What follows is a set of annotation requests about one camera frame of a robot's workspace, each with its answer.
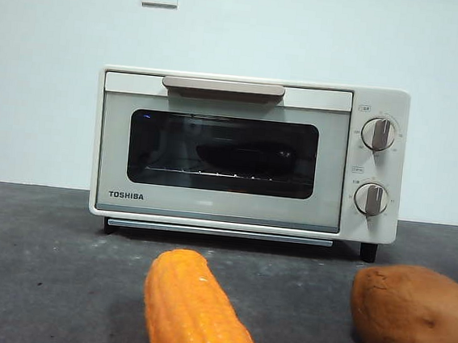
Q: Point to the purple eggplant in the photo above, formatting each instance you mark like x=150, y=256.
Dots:
x=246, y=157

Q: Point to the glass oven door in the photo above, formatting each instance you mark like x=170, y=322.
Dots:
x=113, y=148

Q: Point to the oven temperature knob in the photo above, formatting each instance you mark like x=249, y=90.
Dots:
x=378, y=134

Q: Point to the oven timer knob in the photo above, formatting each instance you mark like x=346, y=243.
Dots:
x=371, y=199

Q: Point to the cream Toshiba toaster oven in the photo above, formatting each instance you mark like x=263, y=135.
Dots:
x=385, y=235

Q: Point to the black oven foot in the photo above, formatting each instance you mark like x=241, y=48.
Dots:
x=367, y=251
x=110, y=226

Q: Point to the metal oven crumb tray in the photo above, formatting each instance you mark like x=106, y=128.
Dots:
x=219, y=232

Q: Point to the brown sweet potato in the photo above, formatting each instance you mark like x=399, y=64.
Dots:
x=413, y=319

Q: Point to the orange corn cob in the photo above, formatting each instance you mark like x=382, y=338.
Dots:
x=195, y=314

